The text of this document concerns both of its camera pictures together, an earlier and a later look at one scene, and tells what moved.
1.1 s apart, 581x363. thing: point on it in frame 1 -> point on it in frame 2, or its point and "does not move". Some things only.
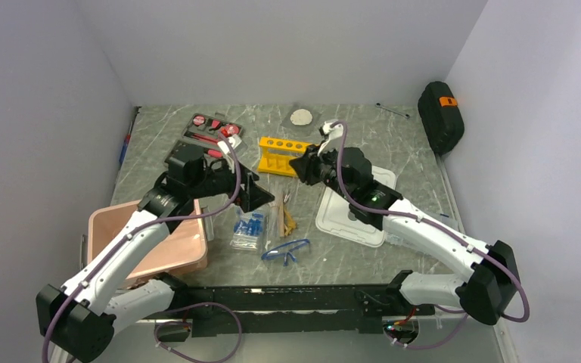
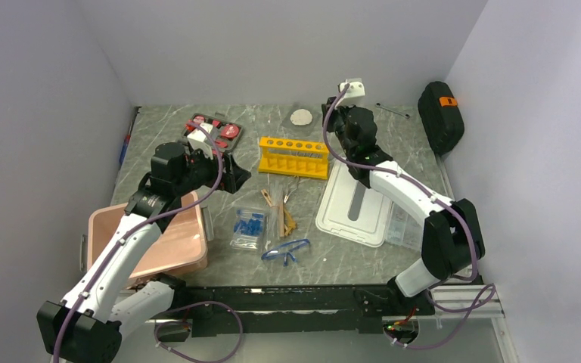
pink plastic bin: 185,247 does not move
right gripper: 306,165 -> 346,109
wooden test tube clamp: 281,221 does not move
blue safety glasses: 285,250 does not move
